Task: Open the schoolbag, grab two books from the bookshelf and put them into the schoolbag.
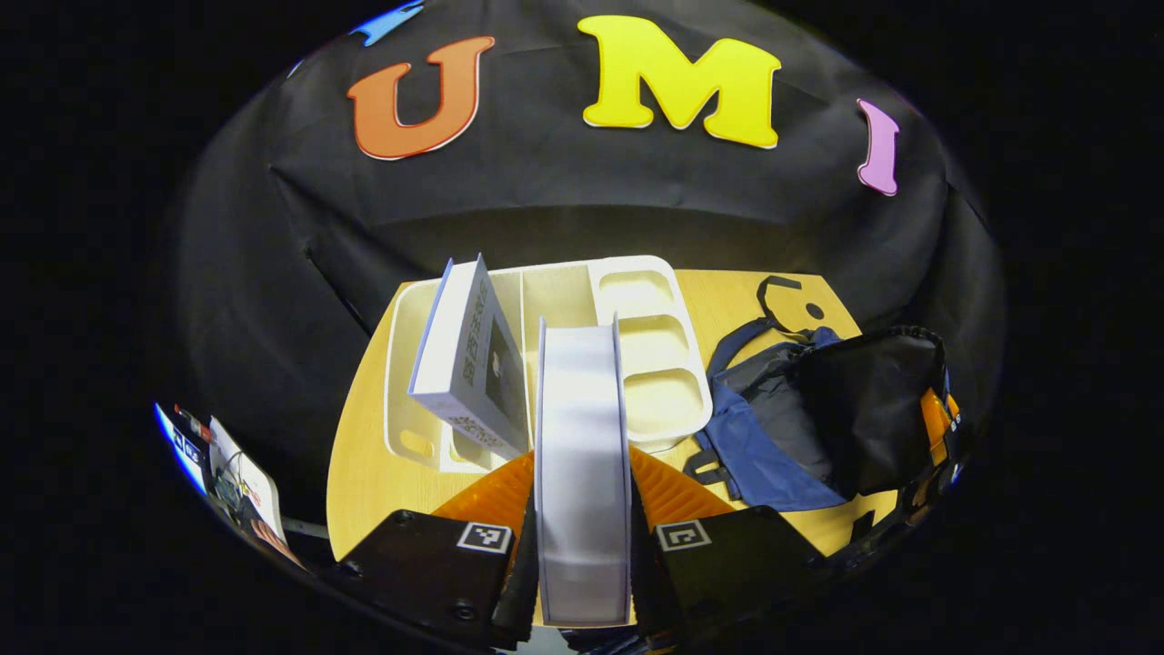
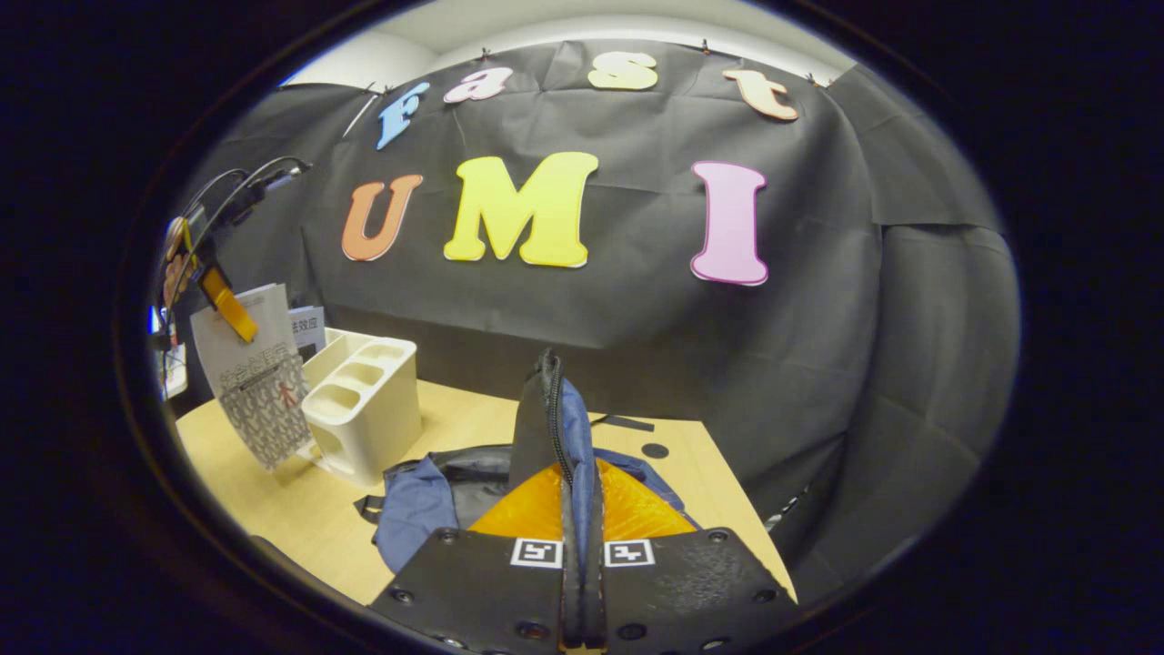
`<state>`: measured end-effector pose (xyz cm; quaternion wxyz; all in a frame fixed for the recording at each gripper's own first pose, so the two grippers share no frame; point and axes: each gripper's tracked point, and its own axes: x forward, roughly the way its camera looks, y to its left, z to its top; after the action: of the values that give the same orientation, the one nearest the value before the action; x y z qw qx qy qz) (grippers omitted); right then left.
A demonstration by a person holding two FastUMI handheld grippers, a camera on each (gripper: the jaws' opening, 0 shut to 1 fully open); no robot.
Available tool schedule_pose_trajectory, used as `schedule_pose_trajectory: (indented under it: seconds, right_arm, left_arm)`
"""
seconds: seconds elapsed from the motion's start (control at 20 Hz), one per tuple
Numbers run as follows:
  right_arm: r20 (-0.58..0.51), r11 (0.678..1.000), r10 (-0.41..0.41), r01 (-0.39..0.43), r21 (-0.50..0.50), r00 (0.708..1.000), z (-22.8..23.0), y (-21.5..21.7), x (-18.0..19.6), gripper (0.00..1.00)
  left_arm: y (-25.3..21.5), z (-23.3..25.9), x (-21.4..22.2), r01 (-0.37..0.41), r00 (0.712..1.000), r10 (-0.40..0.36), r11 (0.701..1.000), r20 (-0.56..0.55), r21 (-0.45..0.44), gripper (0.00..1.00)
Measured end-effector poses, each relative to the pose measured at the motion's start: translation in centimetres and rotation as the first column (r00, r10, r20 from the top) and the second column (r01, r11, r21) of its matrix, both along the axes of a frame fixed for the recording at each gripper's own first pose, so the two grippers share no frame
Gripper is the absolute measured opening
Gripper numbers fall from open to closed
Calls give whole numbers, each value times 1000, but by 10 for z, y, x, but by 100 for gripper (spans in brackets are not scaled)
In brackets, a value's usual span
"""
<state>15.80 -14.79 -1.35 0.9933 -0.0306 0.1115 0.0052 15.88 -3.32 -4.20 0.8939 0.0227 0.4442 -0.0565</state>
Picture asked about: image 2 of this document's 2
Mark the small white table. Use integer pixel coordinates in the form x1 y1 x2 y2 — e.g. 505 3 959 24
162 341 190 401

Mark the lavender spine book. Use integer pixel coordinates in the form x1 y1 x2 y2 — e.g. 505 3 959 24
287 306 328 363

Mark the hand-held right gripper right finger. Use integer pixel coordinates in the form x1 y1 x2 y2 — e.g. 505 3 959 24
582 458 801 655

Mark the blue schoolbag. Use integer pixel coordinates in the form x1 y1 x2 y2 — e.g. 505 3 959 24
355 348 701 576

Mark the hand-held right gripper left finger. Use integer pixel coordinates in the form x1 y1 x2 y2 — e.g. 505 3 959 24
371 462 584 655

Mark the white plastic bookshelf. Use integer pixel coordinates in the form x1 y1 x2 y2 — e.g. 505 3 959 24
298 327 424 488

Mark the white grey patterned book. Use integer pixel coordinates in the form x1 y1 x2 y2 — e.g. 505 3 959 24
189 283 315 471

